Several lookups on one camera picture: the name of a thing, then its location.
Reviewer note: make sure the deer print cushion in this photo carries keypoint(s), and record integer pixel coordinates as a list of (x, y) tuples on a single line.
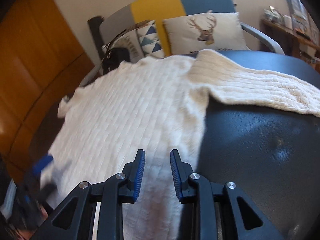
[(215, 31)]

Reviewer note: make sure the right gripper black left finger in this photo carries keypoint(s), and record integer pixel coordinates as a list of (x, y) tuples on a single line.
[(75, 216)]

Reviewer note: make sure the black handbag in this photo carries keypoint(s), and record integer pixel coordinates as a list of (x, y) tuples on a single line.
[(113, 58)]

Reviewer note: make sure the striped cat print cushion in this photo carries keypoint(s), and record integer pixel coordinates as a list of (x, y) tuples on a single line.
[(127, 39)]

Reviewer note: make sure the triangle pattern cushion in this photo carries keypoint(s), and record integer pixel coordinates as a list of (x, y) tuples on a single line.
[(149, 40)]

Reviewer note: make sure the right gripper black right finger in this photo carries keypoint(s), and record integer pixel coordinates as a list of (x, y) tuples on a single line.
[(216, 211)]

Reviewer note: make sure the white knitted sweater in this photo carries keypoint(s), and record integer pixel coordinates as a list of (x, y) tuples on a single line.
[(249, 117)]

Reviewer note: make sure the orange wooden wardrobe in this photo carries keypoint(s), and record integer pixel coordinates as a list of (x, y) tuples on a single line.
[(41, 62)]

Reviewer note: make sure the wooden side shelf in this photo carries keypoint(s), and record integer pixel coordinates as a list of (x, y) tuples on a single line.
[(292, 35)]

